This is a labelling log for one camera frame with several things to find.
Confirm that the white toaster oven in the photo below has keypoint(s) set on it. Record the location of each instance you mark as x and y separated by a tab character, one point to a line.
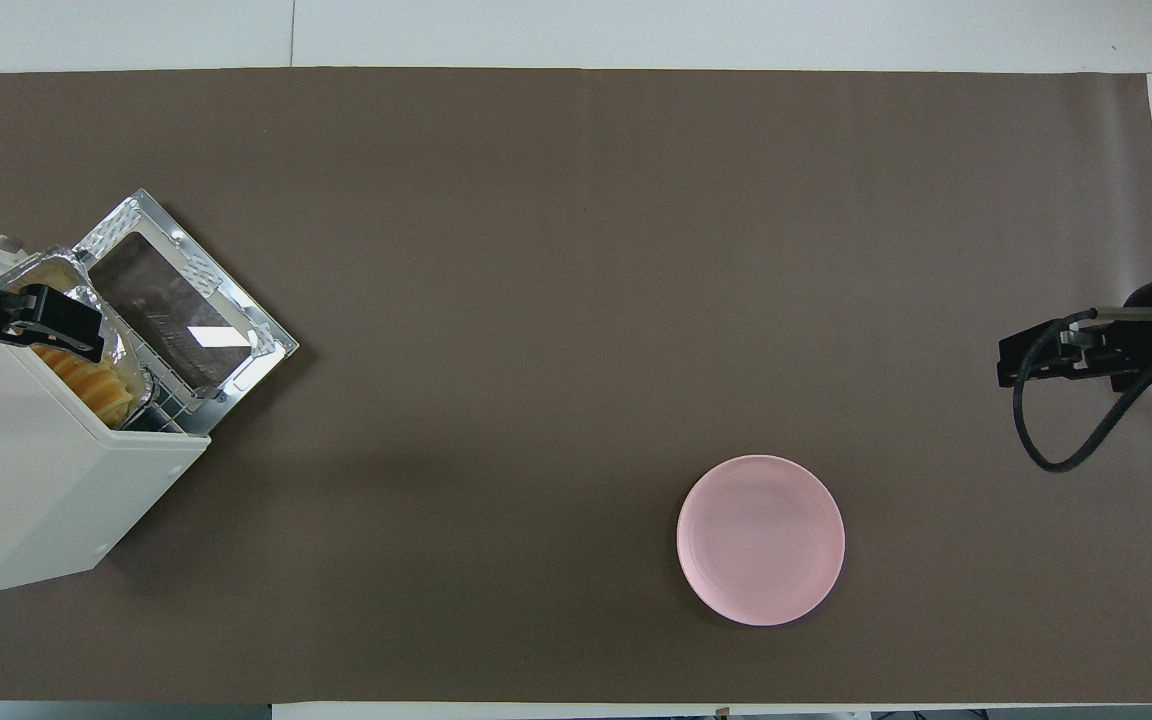
26	480

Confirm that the chrome glass oven door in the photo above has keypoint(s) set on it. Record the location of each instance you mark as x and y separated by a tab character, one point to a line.
176	295

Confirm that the brown table mat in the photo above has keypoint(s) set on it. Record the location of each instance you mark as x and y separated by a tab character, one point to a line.
556	300

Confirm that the aluminium foil tray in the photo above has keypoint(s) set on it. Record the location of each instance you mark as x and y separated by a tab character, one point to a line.
121	350

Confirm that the orange striped bread roll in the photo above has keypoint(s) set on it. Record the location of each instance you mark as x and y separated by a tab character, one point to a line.
96	380

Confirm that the pink round plate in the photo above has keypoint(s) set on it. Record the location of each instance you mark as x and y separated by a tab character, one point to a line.
761	540

